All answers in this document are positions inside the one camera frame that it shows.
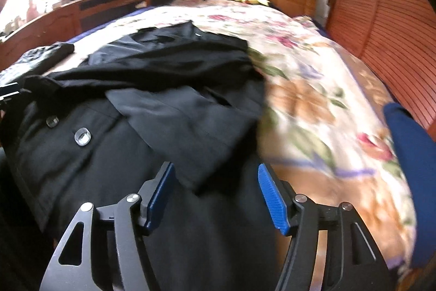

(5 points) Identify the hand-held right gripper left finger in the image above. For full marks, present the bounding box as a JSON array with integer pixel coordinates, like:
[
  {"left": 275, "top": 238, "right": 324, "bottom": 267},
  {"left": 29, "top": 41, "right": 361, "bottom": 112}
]
[{"left": 39, "top": 161, "right": 176, "bottom": 291}]

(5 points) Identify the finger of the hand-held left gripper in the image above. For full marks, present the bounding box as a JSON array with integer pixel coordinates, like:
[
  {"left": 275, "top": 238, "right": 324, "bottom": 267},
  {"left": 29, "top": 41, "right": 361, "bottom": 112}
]
[{"left": 0, "top": 81, "right": 23, "bottom": 107}]

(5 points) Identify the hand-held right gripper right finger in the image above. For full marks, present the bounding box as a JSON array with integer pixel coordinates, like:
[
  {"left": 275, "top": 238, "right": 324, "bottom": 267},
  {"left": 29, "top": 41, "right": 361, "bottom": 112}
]
[{"left": 258, "top": 163, "right": 389, "bottom": 291}]

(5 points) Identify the black buttoned coat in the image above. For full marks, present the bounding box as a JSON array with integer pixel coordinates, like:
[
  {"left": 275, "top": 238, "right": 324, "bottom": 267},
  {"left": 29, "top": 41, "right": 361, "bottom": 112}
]
[{"left": 0, "top": 20, "right": 283, "bottom": 291}]

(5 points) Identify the dark grey wrinkled garment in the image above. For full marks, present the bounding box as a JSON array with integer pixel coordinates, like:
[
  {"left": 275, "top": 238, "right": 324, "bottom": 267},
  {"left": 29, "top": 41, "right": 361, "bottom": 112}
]
[{"left": 19, "top": 42, "right": 75, "bottom": 70}]

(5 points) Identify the wooden desk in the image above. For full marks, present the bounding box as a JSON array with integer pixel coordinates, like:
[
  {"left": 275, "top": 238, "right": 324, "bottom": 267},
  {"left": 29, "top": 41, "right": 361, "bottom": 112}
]
[{"left": 0, "top": 0, "right": 150, "bottom": 70}]

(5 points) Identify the floral blanket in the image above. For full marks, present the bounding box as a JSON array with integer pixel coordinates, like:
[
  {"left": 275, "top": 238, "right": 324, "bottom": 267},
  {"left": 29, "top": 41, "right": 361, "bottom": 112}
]
[{"left": 0, "top": 0, "right": 419, "bottom": 278}]

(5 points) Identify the blue folded cloth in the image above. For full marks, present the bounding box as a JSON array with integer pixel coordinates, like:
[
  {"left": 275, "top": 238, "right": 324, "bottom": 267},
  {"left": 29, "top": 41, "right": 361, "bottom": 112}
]
[{"left": 383, "top": 102, "right": 436, "bottom": 269}]

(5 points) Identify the blue bed sheet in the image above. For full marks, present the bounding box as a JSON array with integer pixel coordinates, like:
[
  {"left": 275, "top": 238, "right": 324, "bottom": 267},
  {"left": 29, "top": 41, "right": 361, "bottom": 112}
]
[{"left": 66, "top": 6, "right": 150, "bottom": 43}]

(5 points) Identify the wooden louvered wardrobe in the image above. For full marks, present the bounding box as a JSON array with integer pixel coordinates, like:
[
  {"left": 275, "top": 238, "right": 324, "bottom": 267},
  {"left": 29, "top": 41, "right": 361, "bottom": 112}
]
[{"left": 325, "top": 0, "right": 436, "bottom": 131}]

